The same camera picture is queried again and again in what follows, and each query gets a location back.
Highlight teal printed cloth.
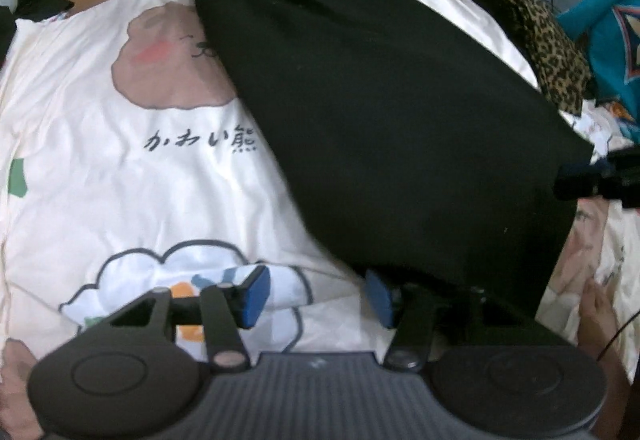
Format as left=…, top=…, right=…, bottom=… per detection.
left=555, top=0, right=640, bottom=142

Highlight cream bear printed bedsheet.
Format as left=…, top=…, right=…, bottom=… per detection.
left=0, top=0, right=640, bottom=371

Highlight leopard print cloth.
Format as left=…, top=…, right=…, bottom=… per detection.
left=460, top=0, right=594, bottom=117

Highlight person's leg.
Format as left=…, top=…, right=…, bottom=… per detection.
left=575, top=279, right=632, bottom=440

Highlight black cable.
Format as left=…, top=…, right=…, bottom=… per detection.
left=594, top=315, right=640, bottom=365

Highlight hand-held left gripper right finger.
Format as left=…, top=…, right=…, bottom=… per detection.
left=364, top=269, right=576, bottom=372

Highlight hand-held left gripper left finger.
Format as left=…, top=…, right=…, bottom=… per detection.
left=75, top=264, right=272, bottom=373

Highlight black drawstring shorts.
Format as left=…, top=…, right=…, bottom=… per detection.
left=194, top=0, right=596, bottom=321

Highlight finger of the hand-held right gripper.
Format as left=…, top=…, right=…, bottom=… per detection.
left=554, top=152, right=640, bottom=210

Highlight black cloth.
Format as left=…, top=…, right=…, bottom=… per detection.
left=0, top=0, right=74, bottom=27

